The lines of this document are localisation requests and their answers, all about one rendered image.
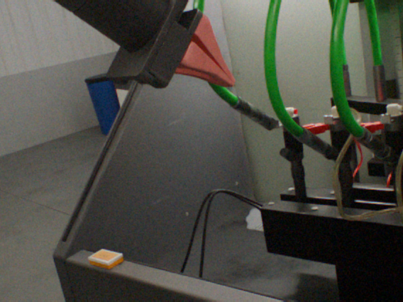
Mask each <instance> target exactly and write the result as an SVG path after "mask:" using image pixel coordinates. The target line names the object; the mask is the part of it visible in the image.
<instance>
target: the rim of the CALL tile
mask: <svg viewBox="0 0 403 302"><path fill-rule="evenodd" d="M102 250H104V249H102ZM102 250H100V251H102ZM104 251H107V252H112V251H109V250H104ZM98 252H99V251H98ZM98 252H96V253H95V254H97V253H98ZM113 253H116V255H117V256H116V257H114V258H113V259H111V260H109V261H106V260H102V259H97V258H93V257H92V256H94V255H95V254H94V255H92V256H91V257H88V259H89V260H91V261H93V262H98V263H102V264H107V265H110V264H111V263H113V262H115V261H116V260H118V259H120V258H122V257H123V254H122V253H119V252H113Z"/></svg>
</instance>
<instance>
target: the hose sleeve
mask: <svg viewBox="0 0 403 302"><path fill-rule="evenodd" d="M235 96H237V95H235ZM237 97H238V102H237V104H236V105H235V106H230V105H229V106H230V107H231V108H233V109H234V110H236V111H237V112H239V113H242V114H243V115H244V116H247V117H248V118H250V119H251V120H254V121H255V122H256V123H258V124H259V125H261V126H267V125H268V123H269V122H270V117H269V115H267V114H266V113H265V112H263V111H261V110H260V109H258V108H256V107H254V106H253V105H250V103H248V102H247V101H246V100H244V99H243V98H241V97H239V96H237Z"/></svg>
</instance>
